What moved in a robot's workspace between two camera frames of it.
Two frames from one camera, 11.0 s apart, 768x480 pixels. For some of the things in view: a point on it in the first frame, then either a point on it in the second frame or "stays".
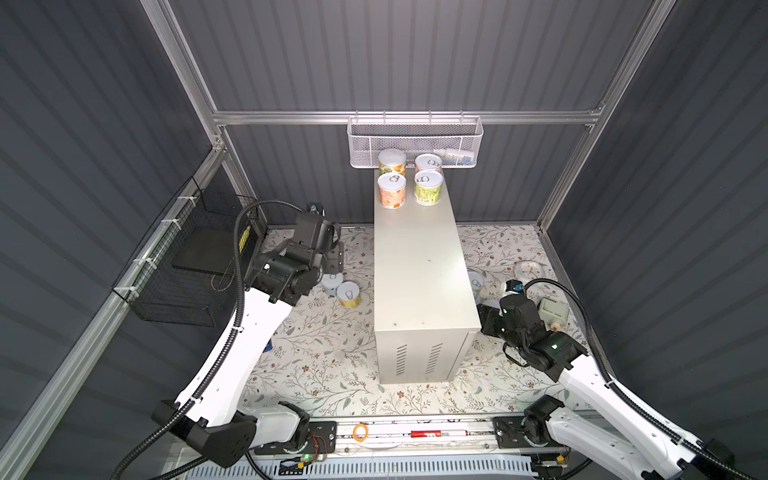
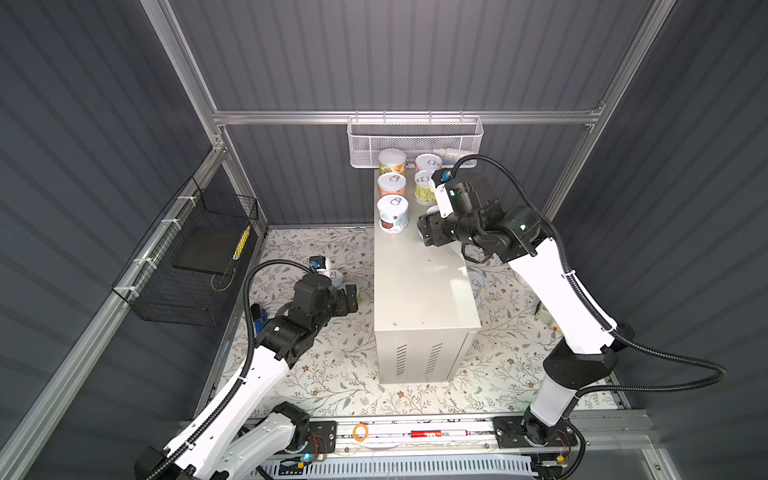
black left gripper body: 334,263 -> 336,305
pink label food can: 428,162 stays
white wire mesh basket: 455,140 stays
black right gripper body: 492,322 -> 438,230
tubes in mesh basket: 455,157 stays
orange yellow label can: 392,160 stays
